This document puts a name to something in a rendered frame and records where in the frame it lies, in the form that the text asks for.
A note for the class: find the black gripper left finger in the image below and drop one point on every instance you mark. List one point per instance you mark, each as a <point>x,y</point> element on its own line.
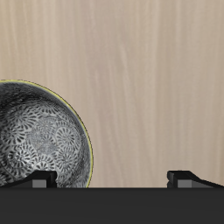
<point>43,178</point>

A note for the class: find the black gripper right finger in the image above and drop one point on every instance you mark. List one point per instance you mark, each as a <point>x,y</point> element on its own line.
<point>182,178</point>

